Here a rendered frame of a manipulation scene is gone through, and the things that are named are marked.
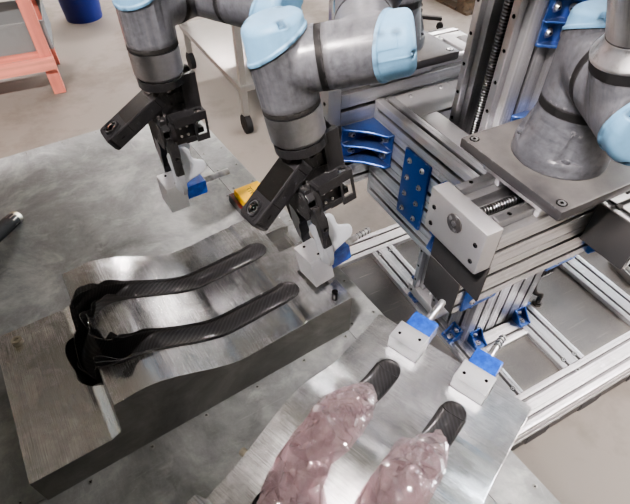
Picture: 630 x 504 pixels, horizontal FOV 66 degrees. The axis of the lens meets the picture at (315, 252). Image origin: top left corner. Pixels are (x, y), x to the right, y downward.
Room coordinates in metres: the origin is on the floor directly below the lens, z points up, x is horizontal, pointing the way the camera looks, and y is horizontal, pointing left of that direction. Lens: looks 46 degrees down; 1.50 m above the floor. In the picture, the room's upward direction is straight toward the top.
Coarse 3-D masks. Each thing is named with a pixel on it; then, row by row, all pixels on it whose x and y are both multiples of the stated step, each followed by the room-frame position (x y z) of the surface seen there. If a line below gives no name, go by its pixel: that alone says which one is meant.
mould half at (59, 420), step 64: (192, 256) 0.58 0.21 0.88; (64, 320) 0.46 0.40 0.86; (128, 320) 0.41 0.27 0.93; (192, 320) 0.44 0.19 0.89; (256, 320) 0.45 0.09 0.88; (320, 320) 0.45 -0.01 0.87; (64, 384) 0.35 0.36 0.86; (128, 384) 0.31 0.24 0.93; (192, 384) 0.34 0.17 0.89; (64, 448) 0.26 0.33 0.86; (128, 448) 0.28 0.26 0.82
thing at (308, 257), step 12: (312, 240) 0.56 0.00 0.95; (348, 240) 0.57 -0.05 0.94; (300, 252) 0.53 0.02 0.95; (312, 252) 0.53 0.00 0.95; (336, 252) 0.53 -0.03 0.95; (348, 252) 0.54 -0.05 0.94; (300, 264) 0.53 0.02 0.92; (312, 264) 0.50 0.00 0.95; (324, 264) 0.51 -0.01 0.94; (336, 264) 0.53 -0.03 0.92; (312, 276) 0.50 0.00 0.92; (324, 276) 0.51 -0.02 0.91
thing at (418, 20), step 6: (420, 0) 1.08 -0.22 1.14; (402, 6) 1.05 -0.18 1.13; (408, 6) 1.06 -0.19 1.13; (414, 6) 1.07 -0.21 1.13; (420, 6) 1.09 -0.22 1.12; (414, 12) 1.07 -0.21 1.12; (420, 12) 1.09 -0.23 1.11; (414, 18) 1.07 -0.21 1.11; (420, 18) 1.08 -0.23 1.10; (420, 24) 1.08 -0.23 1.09; (420, 30) 1.07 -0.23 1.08; (420, 36) 1.07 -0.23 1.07; (420, 42) 1.07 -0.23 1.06; (420, 48) 1.07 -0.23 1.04
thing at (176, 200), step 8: (160, 176) 0.72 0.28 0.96; (168, 176) 0.72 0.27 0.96; (200, 176) 0.73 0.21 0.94; (208, 176) 0.74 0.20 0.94; (216, 176) 0.75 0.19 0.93; (160, 184) 0.70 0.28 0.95; (168, 184) 0.69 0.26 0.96; (192, 184) 0.71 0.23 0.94; (200, 184) 0.71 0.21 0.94; (168, 192) 0.68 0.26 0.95; (176, 192) 0.69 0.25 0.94; (192, 192) 0.70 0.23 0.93; (200, 192) 0.71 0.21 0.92; (168, 200) 0.68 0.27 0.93; (176, 200) 0.68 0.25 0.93; (184, 200) 0.69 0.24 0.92; (176, 208) 0.68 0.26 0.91
